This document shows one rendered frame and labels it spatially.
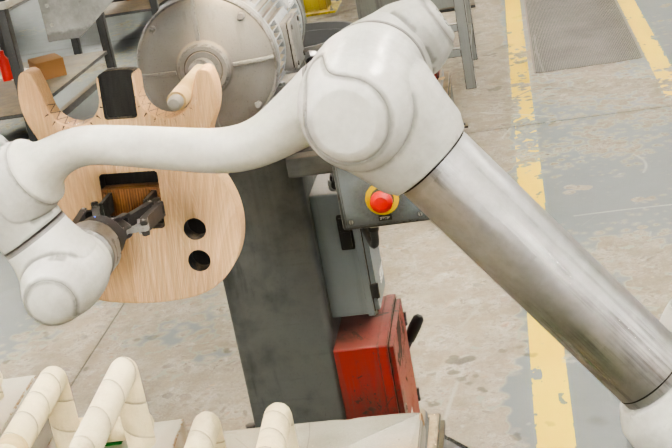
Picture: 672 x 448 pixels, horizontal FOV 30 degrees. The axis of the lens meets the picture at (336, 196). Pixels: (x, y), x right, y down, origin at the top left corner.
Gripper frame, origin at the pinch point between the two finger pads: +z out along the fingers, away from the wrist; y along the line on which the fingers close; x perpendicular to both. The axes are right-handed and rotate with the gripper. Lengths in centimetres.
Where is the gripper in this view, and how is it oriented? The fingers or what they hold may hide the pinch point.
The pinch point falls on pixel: (131, 201)
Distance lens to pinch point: 210.8
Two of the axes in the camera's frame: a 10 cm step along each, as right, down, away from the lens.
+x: -1.4, -9.4, -3.1
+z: 1.2, -3.2, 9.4
